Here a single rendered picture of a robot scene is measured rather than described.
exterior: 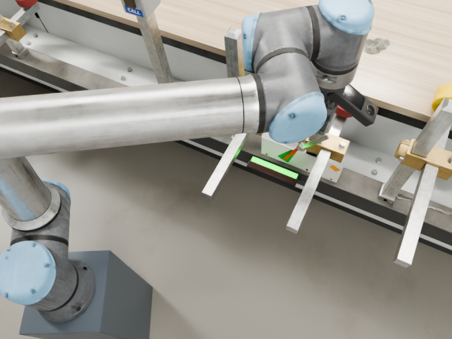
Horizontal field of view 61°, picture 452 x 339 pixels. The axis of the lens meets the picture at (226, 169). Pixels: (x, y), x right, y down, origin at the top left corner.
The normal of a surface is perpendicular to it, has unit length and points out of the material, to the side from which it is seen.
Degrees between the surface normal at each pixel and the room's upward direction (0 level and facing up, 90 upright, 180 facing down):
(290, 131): 90
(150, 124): 56
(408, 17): 0
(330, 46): 82
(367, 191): 0
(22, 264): 5
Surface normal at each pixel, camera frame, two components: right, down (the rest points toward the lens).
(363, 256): -0.07, -0.48
